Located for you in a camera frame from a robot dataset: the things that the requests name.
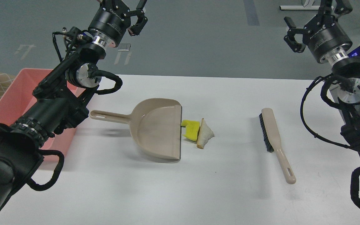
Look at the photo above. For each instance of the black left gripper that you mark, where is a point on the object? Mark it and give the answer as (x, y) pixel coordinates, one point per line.
(110, 21)

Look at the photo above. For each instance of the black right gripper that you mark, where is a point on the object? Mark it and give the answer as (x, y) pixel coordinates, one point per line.
(325, 33)

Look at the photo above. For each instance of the beige plastic dustpan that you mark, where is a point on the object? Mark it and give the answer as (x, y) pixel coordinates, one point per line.
(155, 125)

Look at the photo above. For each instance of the beige hand brush black bristles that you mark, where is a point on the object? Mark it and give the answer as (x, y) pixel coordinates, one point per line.
(272, 140)

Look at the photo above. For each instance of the yellow sponge piece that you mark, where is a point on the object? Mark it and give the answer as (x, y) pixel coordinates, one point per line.
(191, 129)

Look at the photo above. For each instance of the white bread slice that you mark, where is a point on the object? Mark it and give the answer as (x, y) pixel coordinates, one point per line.
(204, 135)

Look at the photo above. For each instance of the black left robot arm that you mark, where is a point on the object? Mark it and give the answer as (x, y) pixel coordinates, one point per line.
(62, 98)

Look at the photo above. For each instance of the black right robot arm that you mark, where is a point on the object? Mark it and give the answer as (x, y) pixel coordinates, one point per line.
(341, 88)

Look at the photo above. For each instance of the pink plastic bin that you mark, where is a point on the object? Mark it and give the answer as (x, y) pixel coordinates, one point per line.
(18, 99)

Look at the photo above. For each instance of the white table leg base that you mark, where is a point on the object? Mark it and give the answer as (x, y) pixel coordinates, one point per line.
(306, 5)

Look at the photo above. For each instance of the grey floor plate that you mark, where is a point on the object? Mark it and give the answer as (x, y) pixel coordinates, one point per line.
(124, 47)

